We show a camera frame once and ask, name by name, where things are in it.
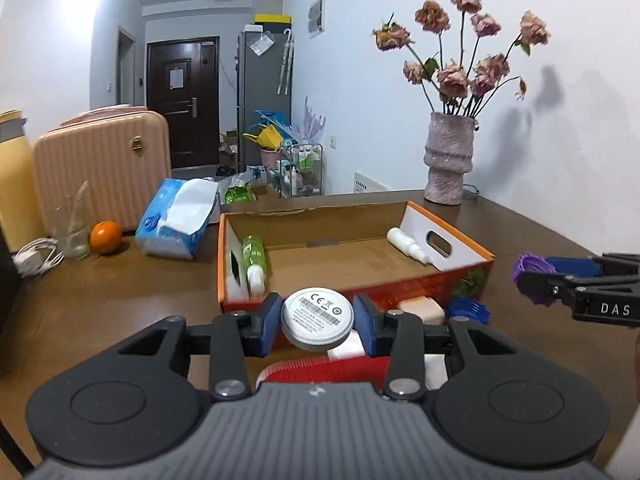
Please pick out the paper notice on door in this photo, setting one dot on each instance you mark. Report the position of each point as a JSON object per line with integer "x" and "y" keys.
{"x": 176, "y": 78}

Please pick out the cream power adapter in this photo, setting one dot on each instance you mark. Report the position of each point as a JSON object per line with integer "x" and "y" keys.
{"x": 420, "y": 310}

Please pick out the white folded umbrella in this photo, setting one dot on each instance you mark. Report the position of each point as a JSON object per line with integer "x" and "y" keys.
{"x": 285, "y": 60}

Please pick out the green bottle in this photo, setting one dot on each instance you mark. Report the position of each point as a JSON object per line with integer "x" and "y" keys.
{"x": 252, "y": 255}

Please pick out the dark brown entrance door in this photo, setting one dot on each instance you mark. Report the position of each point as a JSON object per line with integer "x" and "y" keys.
{"x": 182, "y": 125}

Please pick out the white low wall vent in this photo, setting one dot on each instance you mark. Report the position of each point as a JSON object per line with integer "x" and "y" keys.
{"x": 370, "y": 182}

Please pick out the green packet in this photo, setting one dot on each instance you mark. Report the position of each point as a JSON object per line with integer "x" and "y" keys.
{"x": 239, "y": 194}

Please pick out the pink plastic pot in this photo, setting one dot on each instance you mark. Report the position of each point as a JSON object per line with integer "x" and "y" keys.
{"x": 269, "y": 157}

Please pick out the purple ridged cap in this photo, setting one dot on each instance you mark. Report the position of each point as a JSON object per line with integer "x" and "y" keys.
{"x": 527, "y": 264}

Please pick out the small cardboard carton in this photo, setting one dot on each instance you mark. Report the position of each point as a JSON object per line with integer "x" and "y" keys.
{"x": 230, "y": 147}

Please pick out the dried pink rose bouquet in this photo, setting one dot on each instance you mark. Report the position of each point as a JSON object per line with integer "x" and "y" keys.
{"x": 452, "y": 80}

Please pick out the white wall panel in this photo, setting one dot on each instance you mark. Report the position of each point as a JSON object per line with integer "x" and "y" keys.
{"x": 316, "y": 15}

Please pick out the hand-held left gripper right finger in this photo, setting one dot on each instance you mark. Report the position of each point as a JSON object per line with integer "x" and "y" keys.
{"x": 367, "y": 325}

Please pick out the blue ridged cap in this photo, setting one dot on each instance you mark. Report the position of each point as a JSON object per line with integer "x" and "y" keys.
{"x": 470, "y": 307}

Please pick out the round white tin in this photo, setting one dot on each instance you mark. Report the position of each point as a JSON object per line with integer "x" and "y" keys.
{"x": 317, "y": 317}

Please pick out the orange fruit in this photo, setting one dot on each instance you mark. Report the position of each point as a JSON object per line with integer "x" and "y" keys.
{"x": 106, "y": 237}

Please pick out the orange cardboard box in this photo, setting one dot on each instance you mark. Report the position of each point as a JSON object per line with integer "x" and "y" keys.
{"x": 340, "y": 255}

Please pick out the yellow and black box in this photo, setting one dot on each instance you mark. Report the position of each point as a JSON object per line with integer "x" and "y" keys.
{"x": 272, "y": 19}

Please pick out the clear plastic bag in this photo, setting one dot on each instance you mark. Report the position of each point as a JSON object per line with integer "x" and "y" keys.
{"x": 261, "y": 44}

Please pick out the red ribbed plastic item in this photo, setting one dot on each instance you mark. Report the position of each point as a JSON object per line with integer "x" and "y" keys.
{"x": 325, "y": 370}

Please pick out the pale purple feathery decoration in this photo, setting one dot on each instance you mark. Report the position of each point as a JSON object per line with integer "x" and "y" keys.
{"x": 312, "y": 122}

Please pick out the white spray bottle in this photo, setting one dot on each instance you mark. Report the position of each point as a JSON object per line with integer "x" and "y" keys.
{"x": 400, "y": 240}

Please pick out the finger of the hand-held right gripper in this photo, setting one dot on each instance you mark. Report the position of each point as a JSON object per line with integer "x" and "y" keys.
{"x": 545, "y": 280}
{"x": 570, "y": 266}

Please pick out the blue tissue pack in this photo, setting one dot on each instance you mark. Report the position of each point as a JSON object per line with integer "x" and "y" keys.
{"x": 155, "y": 225}

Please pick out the yellow thermos flask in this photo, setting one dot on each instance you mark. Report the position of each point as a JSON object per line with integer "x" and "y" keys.
{"x": 15, "y": 185}

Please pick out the yellow watering can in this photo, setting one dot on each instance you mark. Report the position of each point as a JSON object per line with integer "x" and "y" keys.
{"x": 267, "y": 137}

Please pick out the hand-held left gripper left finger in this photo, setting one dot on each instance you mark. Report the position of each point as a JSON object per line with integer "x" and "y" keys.
{"x": 270, "y": 322}

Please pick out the grey refrigerator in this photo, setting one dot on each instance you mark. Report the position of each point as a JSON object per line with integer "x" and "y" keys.
{"x": 260, "y": 85}

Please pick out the clear drinking glass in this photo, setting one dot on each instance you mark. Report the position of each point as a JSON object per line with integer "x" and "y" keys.
{"x": 75, "y": 240}

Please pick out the grey ceramic flower vase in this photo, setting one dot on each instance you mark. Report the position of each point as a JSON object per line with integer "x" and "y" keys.
{"x": 447, "y": 160}

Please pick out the pink ribbed suitcase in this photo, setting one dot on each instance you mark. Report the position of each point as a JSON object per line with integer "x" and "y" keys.
{"x": 100, "y": 170}

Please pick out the dark object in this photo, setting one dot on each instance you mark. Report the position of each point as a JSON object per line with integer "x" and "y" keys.
{"x": 7, "y": 310}

